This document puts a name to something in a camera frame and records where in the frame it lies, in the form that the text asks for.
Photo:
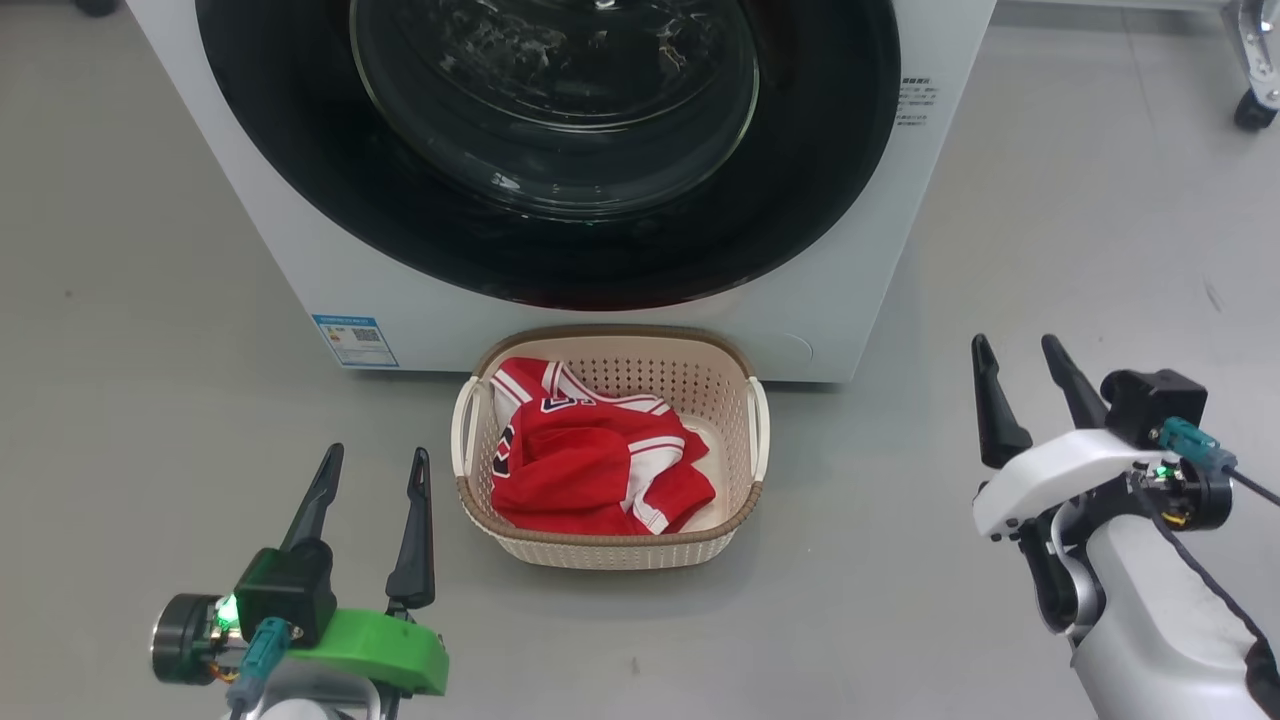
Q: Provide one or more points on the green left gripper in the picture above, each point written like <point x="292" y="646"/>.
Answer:
<point x="390" y="650"/>

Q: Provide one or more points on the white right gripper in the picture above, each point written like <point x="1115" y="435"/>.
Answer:
<point x="1050" y="475"/>

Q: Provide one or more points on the red white sports jersey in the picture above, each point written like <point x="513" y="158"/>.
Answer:
<point x="570" y="470"/>

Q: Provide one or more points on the cream perforated laundry basket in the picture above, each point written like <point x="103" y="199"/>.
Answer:
<point x="610" y="550"/>

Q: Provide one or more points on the white front-load washing machine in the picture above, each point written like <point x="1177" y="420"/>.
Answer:
<point x="260" y="220"/>

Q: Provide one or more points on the blue energy label sticker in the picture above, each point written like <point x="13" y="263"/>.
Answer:
<point x="355" y="342"/>

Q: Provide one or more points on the small printed warning label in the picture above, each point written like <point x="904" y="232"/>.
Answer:
<point x="917" y="100"/>

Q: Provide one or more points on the black caster wheel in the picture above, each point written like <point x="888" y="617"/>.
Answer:
<point x="1255" y="110"/>

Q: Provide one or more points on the black floor wheel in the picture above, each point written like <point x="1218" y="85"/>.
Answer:
<point x="97" y="6"/>

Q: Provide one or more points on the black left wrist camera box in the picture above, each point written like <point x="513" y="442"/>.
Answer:
<point x="285" y="595"/>

